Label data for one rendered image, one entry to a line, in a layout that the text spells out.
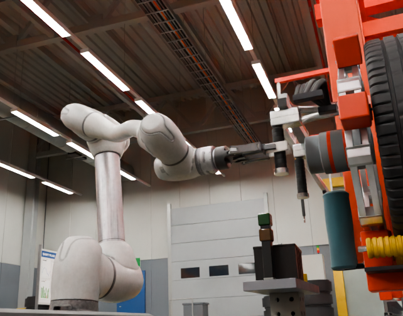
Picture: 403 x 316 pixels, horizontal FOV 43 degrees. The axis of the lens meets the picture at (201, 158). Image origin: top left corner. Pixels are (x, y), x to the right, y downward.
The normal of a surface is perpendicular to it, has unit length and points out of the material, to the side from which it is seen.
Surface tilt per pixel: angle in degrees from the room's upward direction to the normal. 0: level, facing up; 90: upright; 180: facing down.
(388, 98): 87
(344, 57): 125
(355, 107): 90
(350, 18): 90
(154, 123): 79
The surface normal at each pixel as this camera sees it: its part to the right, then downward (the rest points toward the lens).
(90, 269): 0.67, -0.32
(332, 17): -0.37, -0.29
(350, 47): -0.28, 0.31
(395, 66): -0.36, -0.58
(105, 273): 0.90, -0.16
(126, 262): 0.81, -0.42
